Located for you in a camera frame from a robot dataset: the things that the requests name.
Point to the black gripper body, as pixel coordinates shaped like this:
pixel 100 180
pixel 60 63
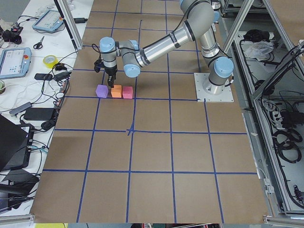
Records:
pixel 110 71

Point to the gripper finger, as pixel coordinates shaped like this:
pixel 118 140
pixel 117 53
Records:
pixel 111 80

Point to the orange foam block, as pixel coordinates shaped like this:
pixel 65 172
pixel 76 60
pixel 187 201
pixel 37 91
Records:
pixel 117 91

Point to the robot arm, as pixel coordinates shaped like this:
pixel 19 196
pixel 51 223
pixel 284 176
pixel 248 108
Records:
pixel 196 25

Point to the purple foam block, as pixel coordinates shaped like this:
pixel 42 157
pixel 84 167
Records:
pixel 102 91

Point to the red foam block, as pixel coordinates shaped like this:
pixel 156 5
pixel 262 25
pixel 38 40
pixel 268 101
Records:
pixel 127 92

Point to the yellow tape roll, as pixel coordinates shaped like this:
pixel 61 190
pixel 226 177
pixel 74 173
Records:
pixel 50 61

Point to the teach pendant tablet far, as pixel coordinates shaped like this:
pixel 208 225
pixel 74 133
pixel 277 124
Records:
pixel 49 22

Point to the teach pendant tablet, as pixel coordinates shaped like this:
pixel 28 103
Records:
pixel 49 22
pixel 14 62

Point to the black power adapter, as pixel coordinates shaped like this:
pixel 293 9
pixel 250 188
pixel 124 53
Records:
pixel 38 114

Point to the teach pendant tablet near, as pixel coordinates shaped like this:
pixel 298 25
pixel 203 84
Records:
pixel 14 62

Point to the black laptop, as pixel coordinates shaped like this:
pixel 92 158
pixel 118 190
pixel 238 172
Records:
pixel 15 140

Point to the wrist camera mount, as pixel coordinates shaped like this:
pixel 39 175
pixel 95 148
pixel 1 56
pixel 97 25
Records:
pixel 98 65

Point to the black handled scissors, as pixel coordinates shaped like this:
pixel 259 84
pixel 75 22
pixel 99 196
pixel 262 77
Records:
pixel 39 45

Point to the aluminium frame post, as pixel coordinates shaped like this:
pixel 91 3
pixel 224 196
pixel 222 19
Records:
pixel 67 17

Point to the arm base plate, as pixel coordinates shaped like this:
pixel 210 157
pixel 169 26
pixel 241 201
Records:
pixel 207 92

